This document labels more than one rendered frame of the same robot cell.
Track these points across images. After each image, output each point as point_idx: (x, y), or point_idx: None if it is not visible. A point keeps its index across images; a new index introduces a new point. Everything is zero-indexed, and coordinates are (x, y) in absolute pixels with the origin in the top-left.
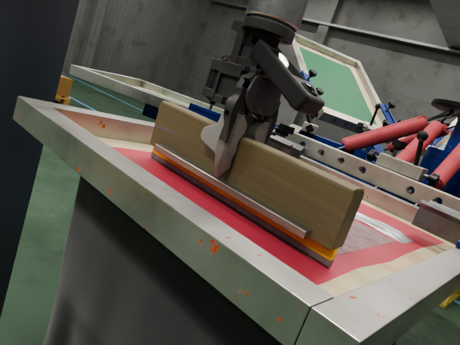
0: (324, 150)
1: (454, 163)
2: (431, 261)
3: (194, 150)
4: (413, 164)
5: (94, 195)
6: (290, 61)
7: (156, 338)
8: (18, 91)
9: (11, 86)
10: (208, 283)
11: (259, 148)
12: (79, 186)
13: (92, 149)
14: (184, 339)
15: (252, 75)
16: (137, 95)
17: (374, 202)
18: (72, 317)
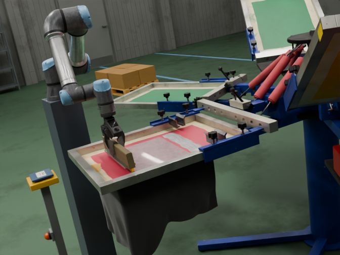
0: (209, 107)
1: (281, 85)
2: (163, 162)
3: None
4: (239, 102)
5: None
6: (115, 120)
7: (112, 203)
8: (76, 140)
9: (73, 139)
10: None
11: (115, 147)
12: None
13: (78, 163)
14: (114, 201)
15: (105, 129)
16: (135, 106)
17: (221, 129)
18: (105, 208)
